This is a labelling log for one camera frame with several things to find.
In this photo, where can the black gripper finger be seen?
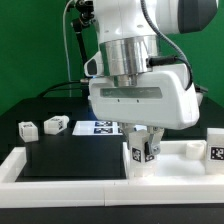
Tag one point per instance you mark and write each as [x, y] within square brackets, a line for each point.
[153, 143]
[127, 128]

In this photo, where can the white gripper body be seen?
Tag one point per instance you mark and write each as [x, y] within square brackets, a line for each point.
[162, 97]

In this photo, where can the white square tabletop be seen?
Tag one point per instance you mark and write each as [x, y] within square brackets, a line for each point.
[177, 158]

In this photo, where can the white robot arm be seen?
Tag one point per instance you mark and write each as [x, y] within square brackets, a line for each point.
[132, 34]

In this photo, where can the white sheet with AprilTags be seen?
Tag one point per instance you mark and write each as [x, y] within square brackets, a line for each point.
[92, 128]

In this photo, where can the white U-shaped obstacle fence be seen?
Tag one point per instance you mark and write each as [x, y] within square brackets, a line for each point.
[154, 190]

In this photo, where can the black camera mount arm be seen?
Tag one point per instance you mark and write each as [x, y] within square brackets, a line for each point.
[85, 9]

